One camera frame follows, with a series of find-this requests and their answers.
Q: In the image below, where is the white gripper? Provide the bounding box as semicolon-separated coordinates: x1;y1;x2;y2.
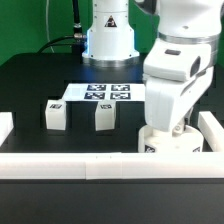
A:
143;41;213;134

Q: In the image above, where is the white round stool seat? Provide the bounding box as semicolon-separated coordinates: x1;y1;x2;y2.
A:
138;125;204;153

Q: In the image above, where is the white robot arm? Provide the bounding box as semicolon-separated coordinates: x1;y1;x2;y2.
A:
82;0;224;132

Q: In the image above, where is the white sheet with tags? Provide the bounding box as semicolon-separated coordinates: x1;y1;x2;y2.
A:
62;83;145;102

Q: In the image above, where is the white front fence bar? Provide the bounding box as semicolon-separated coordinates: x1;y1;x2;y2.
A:
0;152;224;180

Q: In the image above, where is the white left fence bar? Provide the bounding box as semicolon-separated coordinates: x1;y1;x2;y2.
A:
0;112;14;147

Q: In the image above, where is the black cable with connector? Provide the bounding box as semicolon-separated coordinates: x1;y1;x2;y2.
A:
37;0;88;54

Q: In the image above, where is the thin white cable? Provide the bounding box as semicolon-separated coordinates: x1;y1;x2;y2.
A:
45;0;55;54

